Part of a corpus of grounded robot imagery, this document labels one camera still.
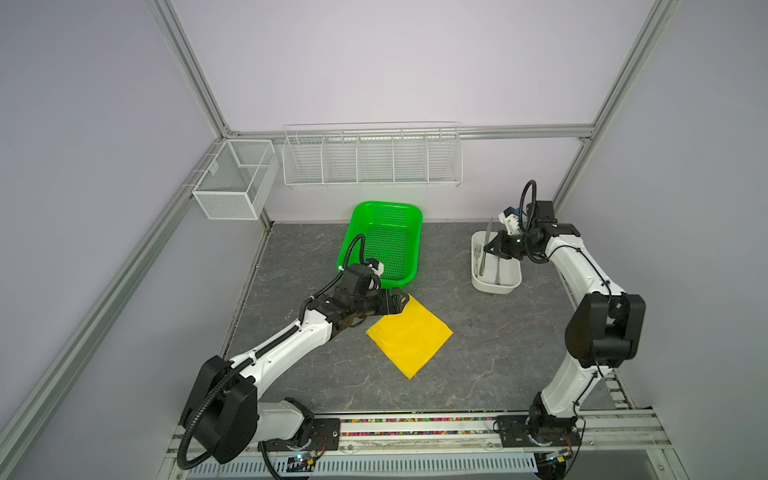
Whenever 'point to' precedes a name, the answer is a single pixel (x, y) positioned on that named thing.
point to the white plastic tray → (491, 272)
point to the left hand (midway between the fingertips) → (397, 302)
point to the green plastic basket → (391, 235)
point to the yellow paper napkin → (412, 339)
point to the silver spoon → (497, 277)
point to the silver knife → (485, 253)
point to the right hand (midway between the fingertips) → (488, 250)
